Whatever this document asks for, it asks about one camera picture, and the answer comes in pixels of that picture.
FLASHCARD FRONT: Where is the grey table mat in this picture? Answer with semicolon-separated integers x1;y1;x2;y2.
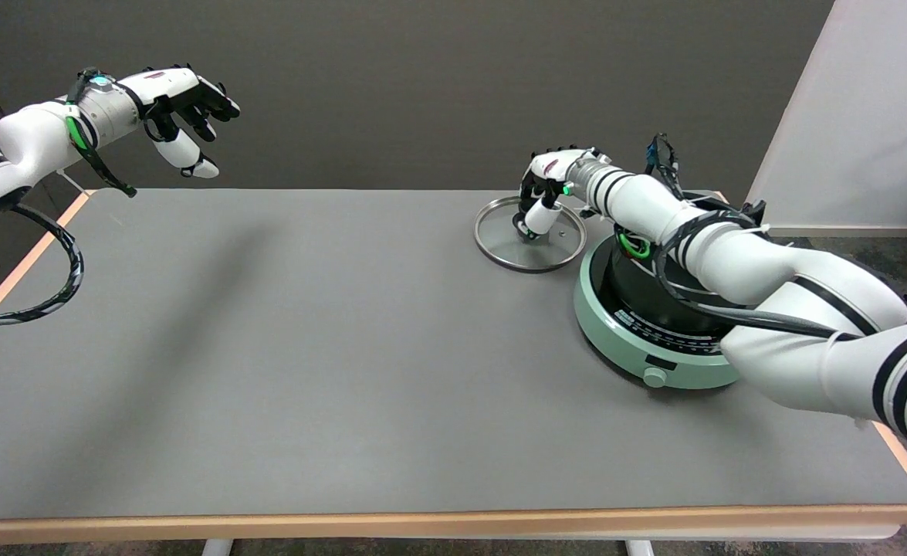
0;189;907;522

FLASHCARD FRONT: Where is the white partition panel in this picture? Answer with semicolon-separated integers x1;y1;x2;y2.
746;0;907;236

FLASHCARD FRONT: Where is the thick black braided cable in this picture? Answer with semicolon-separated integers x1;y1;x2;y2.
0;202;85;326

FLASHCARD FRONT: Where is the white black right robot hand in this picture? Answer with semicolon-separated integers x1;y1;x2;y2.
513;144;602;240

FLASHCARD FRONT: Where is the round green induction cooker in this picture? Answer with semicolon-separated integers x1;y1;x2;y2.
574;232;743;389

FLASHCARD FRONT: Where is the black saucepan with long handle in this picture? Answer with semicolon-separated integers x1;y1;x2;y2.
607;232;741;337

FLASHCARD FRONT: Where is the black green wrist cable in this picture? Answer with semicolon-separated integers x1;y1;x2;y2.
65;68;137;198
615;133;687;260

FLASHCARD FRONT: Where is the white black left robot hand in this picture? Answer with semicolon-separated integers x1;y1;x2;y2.
117;64;241;180

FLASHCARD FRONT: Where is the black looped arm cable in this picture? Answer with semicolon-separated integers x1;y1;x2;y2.
651;199;863;341

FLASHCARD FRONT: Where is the glass pot lid black knob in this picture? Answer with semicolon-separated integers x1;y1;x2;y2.
473;196;587;273

